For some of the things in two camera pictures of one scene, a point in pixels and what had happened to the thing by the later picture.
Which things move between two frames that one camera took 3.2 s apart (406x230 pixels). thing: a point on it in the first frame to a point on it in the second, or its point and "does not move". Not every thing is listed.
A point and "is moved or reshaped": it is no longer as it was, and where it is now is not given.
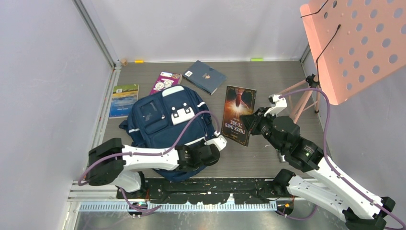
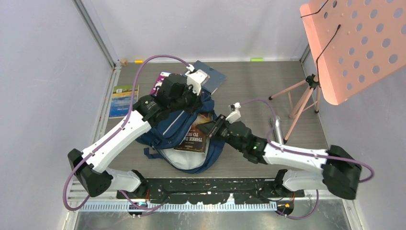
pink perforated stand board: x=357 y=43 does not move
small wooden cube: x=124 y=62 does not move
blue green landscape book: x=123 y=97 does not move
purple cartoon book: x=165 y=78 does not move
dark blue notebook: x=204 y=77 does not move
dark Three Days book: x=239 y=101 to x=196 y=140
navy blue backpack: x=174 y=116 is moved or reshaped
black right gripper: x=251 y=122 to x=213 y=127
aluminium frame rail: x=114 y=63 does not move
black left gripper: x=202 y=143 to x=197 y=99
